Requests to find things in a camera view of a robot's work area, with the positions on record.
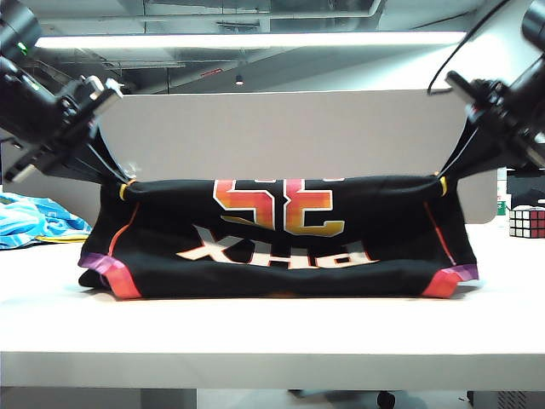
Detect black basketball jersey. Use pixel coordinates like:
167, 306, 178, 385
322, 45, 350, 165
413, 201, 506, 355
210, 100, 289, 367
77, 174, 481, 301

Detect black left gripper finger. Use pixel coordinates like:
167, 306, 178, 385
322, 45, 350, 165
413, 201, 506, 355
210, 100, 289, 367
87, 125, 132, 185
49, 142, 123, 187

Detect yellow cloth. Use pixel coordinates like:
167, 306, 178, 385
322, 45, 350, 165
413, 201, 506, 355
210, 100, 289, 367
36, 233, 89, 244

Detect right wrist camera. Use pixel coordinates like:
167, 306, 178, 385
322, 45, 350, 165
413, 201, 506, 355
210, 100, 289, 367
470, 78, 512, 116

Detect grey cabinet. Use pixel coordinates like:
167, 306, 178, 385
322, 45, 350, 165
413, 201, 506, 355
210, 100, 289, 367
467, 389, 545, 409

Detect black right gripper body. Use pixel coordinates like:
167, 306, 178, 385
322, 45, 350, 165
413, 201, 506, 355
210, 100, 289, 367
445, 70, 545, 170

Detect blue patterned garment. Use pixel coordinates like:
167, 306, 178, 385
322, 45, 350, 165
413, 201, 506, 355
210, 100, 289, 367
0, 193, 93, 251

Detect black chair base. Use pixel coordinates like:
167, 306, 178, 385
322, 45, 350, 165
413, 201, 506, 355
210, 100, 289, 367
287, 389, 397, 409

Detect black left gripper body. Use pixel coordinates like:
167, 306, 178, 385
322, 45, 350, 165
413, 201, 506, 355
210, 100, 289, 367
3, 78, 125, 182

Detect grey-brown desk divider panel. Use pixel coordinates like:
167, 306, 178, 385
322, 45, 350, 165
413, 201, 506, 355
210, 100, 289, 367
2, 89, 498, 225

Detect black office chair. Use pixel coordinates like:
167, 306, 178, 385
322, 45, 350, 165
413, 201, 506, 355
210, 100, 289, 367
506, 174, 545, 210

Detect long ceiling light strip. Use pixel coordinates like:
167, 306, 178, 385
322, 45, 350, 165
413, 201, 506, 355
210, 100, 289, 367
34, 32, 468, 49

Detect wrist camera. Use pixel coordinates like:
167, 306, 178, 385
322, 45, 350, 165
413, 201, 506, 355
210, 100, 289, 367
63, 75, 106, 118
470, 78, 512, 116

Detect clear bottle with green label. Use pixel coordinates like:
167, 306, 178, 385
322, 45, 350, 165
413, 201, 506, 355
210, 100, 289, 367
496, 168, 511, 227

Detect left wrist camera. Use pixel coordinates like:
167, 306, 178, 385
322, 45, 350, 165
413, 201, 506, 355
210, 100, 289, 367
63, 75, 106, 118

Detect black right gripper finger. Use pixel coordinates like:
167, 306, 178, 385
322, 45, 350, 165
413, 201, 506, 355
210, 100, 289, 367
445, 125, 527, 183
436, 120, 481, 180

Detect rubik's cube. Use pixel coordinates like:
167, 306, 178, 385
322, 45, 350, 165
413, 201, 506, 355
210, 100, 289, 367
508, 206, 545, 239

